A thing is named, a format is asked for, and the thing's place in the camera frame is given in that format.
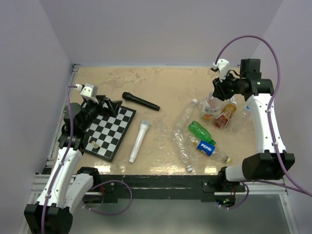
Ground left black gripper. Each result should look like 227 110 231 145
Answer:
80 96 122 131

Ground white label tea bottle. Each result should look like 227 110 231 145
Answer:
200 92 222 121

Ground clear Pocari Sweat bottle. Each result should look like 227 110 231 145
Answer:
243 105 251 116

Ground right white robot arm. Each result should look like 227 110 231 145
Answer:
212 58 295 192

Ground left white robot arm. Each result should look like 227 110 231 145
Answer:
24 95 122 234

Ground red label tea bottle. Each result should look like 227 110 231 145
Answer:
214 101 237 129

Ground green plastic bottle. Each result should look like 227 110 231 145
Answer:
188 121 216 146

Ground Pepsi label clear bottle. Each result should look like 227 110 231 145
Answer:
188 136 231 163

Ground black microphone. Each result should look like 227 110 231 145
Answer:
122 92 160 111

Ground black white chessboard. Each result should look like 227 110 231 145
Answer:
85 106 137 162

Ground white microphone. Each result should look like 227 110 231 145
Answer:
129 120 150 163

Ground beige chess piece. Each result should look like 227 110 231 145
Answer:
91 141 99 149

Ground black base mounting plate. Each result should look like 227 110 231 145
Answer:
94 175 246 203

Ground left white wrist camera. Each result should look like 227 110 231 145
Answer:
75 83 98 98

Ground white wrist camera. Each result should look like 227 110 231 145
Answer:
75 83 98 98
211 58 231 82

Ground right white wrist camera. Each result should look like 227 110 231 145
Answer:
211 58 231 82

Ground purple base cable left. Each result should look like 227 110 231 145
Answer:
81 179 134 215

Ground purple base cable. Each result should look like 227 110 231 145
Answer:
218 182 250 210
81 179 134 215

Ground aluminium frame rail left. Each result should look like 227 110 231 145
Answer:
30 63 81 195

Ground aluminium frame rail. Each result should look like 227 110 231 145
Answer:
245 182 288 195
30 63 81 195

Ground aluminium frame rail right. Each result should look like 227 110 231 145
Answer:
245 182 288 195

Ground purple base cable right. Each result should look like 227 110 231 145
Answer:
218 182 250 210

